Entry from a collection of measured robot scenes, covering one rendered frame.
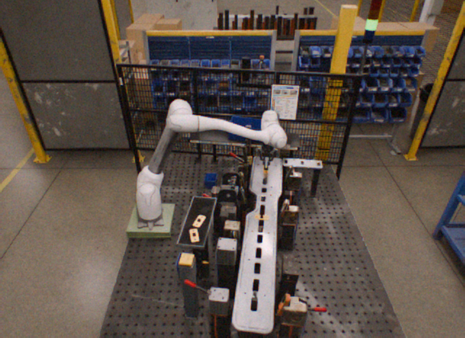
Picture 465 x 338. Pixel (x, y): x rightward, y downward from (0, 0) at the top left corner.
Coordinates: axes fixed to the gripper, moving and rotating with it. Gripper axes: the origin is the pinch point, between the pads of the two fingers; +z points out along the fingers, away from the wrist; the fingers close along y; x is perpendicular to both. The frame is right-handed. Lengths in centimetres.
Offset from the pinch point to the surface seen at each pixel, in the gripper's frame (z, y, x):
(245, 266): 6, -6, -84
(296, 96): -29, 19, 55
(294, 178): 3.8, 20.1, -8.1
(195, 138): 4, -60, 35
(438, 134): 73, 206, 196
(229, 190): -12, -20, -45
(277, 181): 6.5, 8.4, -9.5
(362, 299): 36, 61, -74
